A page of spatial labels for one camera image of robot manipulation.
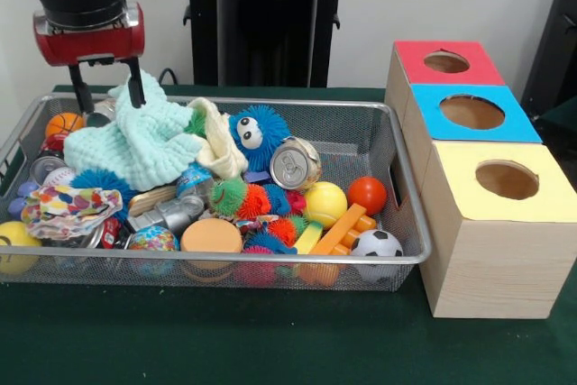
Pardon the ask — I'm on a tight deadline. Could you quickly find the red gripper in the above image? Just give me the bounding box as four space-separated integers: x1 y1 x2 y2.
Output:
34 18 146 115

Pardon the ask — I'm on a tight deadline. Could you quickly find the mint green knitted cloth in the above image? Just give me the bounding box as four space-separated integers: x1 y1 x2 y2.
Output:
62 68 213 192

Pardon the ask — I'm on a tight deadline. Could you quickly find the cream knitted cloth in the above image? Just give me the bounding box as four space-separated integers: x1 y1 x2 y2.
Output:
187 96 250 178

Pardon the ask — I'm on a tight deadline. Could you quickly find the crushed silver drink can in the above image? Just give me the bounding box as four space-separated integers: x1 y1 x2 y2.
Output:
269 136 324 191

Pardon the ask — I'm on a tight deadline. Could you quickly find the yellow tennis ball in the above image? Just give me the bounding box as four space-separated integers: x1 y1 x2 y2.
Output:
304 181 348 229

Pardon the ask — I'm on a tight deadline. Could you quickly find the wooden box with three holes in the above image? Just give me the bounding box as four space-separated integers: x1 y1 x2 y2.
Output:
384 40 577 319

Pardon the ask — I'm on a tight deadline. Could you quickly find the colourful patterned cloth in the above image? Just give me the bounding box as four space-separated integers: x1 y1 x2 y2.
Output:
21 184 125 241

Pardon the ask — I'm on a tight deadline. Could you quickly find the blue spiky toy with eyes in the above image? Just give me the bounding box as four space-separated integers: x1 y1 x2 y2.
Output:
227 104 294 172

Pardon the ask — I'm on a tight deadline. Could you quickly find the orange foam disc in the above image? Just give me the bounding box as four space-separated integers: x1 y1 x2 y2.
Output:
179 217 244 253

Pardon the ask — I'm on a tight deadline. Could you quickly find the orange plastic block toy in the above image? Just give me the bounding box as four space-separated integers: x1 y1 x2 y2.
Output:
308 203 378 255

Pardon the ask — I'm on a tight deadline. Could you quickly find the red ball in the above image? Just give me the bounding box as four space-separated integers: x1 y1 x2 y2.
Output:
346 176 389 217

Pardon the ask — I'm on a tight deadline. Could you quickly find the dark green table cloth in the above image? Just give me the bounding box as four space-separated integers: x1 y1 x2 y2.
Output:
536 96 577 156
0 84 577 385

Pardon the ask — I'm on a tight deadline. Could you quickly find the black and white soccer ball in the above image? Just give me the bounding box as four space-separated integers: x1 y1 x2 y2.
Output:
350 229 405 280

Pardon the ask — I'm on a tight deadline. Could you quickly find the black upright panel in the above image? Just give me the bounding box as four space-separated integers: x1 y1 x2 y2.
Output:
520 0 577 123

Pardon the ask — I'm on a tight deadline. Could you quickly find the black cable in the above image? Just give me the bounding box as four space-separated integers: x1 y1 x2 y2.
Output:
157 67 181 87

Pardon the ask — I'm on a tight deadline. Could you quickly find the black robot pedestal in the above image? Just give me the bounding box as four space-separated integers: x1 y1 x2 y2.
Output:
173 0 364 88

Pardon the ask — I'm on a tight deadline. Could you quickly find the silver wire mesh bin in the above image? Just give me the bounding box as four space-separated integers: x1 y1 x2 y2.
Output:
0 91 433 292

